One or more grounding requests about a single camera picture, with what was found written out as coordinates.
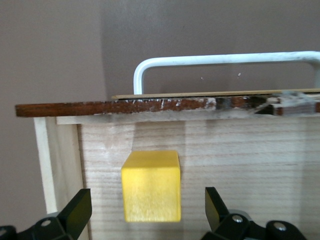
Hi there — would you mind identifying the yellow cube block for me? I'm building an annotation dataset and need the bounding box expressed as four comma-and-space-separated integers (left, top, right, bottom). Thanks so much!
121, 150, 181, 223

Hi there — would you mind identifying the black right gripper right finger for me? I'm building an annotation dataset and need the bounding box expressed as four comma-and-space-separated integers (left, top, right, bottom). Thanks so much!
202, 186, 308, 240

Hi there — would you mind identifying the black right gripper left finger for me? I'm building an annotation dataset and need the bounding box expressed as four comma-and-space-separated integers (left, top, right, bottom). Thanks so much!
0, 188, 93, 240

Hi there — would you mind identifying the light wood drawer white handle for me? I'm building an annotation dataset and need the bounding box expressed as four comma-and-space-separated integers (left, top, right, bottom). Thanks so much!
15, 51, 320, 240

